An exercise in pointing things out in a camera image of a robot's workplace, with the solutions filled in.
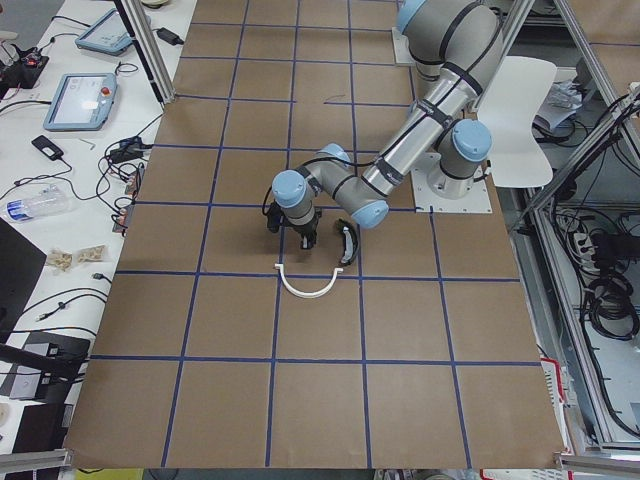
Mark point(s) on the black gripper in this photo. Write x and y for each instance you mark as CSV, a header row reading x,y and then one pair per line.
x,y
304,231

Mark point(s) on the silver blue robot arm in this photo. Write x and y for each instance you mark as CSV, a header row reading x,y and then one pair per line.
x,y
457,46

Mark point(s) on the green curved brake shoe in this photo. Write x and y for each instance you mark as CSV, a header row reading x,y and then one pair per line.
x,y
350,241

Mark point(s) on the white plastic chair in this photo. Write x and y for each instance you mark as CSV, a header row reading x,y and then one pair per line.
x,y
508,108

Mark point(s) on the black power adapter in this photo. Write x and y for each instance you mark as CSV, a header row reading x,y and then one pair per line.
x,y
169,36

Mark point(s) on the clear plastic water bottle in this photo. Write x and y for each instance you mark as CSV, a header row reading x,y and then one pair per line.
x,y
48,202

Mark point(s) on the blue teach pendant near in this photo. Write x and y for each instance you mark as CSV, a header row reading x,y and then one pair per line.
x,y
82,102

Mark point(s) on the blue teach pendant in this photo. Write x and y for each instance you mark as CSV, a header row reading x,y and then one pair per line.
x,y
107,35
82,102

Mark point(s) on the black smartphone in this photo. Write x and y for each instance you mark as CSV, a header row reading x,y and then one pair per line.
x,y
47,148

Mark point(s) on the blue teach pendant far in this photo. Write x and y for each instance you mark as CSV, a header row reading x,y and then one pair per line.
x,y
107,35

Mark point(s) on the white curved plastic bracket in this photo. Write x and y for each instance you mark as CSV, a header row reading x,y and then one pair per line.
x,y
301,291

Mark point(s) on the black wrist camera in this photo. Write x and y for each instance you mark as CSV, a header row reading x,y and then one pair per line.
x,y
275,218

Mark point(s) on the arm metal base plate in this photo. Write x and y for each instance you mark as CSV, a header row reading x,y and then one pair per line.
x,y
435,192
402,56

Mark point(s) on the aluminium frame post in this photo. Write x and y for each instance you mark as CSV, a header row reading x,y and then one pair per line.
x,y
137,26

